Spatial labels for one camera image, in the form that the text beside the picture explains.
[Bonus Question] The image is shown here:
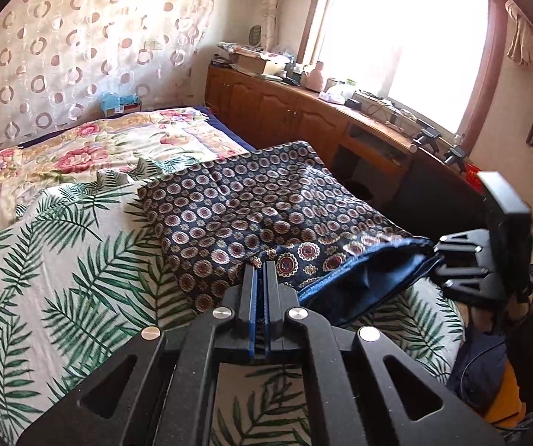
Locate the navy patterned silk garment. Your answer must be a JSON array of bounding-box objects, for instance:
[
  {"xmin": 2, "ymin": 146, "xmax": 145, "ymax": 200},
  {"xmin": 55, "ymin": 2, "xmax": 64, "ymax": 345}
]
[{"xmin": 138, "ymin": 141, "xmax": 440, "ymax": 326}]

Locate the person's right hand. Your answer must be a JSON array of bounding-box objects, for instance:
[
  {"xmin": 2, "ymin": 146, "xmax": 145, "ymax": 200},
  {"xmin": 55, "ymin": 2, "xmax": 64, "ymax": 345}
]
[{"xmin": 465, "ymin": 297, "xmax": 513, "ymax": 335}]

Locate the long wooden cabinet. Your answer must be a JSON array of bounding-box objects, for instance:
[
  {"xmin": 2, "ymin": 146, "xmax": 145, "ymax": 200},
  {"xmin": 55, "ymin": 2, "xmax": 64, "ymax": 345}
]
[{"xmin": 205, "ymin": 65, "xmax": 484, "ymax": 236}]

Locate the palm leaf print sheet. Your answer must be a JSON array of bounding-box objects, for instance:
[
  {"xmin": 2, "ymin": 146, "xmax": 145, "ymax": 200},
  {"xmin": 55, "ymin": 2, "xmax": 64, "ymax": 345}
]
[{"xmin": 0, "ymin": 160, "xmax": 464, "ymax": 445}]

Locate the pink bottle on cabinet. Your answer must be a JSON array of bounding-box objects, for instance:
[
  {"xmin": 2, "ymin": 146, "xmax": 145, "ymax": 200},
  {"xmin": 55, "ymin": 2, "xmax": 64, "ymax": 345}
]
[{"xmin": 305, "ymin": 61, "xmax": 325, "ymax": 93}]

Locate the floral quilt bedspread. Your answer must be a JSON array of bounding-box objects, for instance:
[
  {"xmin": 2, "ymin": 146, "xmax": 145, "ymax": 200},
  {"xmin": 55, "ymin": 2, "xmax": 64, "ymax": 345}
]
[{"xmin": 0, "ymin": 107, "xmax": 251, "ymax": 230}]

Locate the cardboard box on cabinet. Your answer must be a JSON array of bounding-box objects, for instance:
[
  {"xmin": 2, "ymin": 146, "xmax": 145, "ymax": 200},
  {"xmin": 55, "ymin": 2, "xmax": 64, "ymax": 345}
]
[{"xmin": 229, "ymin": 52, "xmax": 289, "ymax": 75}]

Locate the blue tissue box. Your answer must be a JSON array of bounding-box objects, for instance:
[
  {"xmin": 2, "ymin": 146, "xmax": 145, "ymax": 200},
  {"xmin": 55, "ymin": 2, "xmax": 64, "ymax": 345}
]
[{"xmin": 99, "ymin": 92, "xmax": 141, "ymax": 118}]

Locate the sheer circle pattern curtain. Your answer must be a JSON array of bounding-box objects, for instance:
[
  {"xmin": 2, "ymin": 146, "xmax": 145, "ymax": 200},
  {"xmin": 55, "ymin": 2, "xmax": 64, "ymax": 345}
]
[{"xmin": 0, "ymin": 0, "xmax": 214, "ymax": 149}]

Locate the window with wooden frame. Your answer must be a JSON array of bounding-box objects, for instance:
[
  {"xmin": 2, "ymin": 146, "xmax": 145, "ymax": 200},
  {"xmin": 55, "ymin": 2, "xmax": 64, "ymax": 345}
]
[{"xmin": 298, "ymin": 0, "xmax": 506, "ymax": 152}]

